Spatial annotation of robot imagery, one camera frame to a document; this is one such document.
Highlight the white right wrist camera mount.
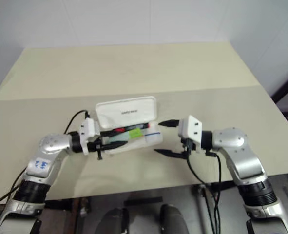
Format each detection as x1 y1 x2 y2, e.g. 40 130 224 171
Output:
177 115 203 148

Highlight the white plastic pencil case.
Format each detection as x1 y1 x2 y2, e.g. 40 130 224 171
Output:
95 96 164 155

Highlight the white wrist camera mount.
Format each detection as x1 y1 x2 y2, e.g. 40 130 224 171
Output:
78 118 101 156
177 115 203 148

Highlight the metal table leg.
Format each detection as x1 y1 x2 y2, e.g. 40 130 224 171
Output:
192 184 209 234

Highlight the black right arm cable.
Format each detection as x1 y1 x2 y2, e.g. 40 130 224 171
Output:
205 150 223 234

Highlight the red marker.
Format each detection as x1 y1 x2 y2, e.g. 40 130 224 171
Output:
114 123 151 133

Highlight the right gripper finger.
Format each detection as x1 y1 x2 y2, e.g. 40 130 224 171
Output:
153 148 187 159
158 119 180 127

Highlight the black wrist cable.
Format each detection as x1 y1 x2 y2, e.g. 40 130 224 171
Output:
64 110 90 135
185 146 216 234

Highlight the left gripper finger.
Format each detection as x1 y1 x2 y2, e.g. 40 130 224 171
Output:
102 141 128 151
99 128 122 137

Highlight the black metal frame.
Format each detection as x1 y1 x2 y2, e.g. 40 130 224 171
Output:
270 70 288 108

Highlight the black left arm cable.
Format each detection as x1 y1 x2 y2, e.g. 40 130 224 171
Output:
0 169 26 206

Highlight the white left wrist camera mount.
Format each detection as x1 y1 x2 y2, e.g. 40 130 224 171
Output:
78 118 101 156

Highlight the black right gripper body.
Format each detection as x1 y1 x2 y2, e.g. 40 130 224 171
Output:
180 137 196 158

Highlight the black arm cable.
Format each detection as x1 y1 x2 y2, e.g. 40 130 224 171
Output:
0 169 26 206
205 150 223 234

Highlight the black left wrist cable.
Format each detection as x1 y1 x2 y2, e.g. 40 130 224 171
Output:
64 110 90 135

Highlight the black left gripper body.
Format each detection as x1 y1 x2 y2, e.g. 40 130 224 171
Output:
86 136 105 161

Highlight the white sticker blue handwriting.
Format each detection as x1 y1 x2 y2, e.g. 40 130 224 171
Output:
33 158 49 172

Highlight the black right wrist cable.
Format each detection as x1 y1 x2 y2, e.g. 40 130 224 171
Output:
185 146 216 234

